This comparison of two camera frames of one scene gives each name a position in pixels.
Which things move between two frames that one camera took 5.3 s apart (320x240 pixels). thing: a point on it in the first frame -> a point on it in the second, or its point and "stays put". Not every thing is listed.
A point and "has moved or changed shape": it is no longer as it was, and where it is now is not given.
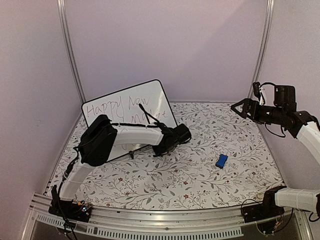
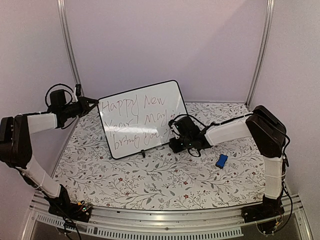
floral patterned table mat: x=228 y=158 stays put
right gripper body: x=262 y=117 -> x=186 y=144
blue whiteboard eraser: x=221 y=161 stays put
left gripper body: x=163 y=151 -> x=76 y=110
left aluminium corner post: x=61 y=8 stays put
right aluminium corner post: x=266 y=33 stays put
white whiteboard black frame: x=143 y=104 has moved or changed shape
